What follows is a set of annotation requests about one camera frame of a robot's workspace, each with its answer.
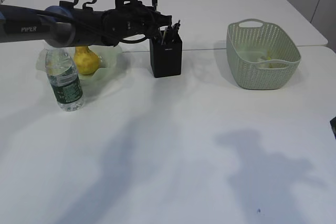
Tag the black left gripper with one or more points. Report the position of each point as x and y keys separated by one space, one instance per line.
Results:
x=131 y=22

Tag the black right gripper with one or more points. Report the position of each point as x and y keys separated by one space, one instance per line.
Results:
x=333 y=126

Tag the yellow pear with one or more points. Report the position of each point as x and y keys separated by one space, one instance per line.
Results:
x=87 y=62

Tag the clear plastic water bottle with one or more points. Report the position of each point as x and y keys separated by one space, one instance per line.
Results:
x=63 y=77

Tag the yellow white waste paper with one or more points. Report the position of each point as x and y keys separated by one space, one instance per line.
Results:
x=264 y=61

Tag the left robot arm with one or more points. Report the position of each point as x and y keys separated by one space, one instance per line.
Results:
x=66 y=26

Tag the black square pen holder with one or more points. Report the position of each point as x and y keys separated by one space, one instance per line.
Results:
x=166 y=59

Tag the green woven plastic basket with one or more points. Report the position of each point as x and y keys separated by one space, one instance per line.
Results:
x=246 y=41

